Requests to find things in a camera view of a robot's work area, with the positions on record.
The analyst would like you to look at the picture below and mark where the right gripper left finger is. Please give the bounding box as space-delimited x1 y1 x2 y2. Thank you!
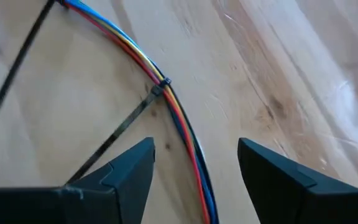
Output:
0 136 157 224

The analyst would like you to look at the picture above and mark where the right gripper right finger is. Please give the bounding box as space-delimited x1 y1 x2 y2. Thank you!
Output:
237 138 358 224

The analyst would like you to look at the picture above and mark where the black cable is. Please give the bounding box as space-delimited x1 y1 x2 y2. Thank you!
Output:
147 58 220 224

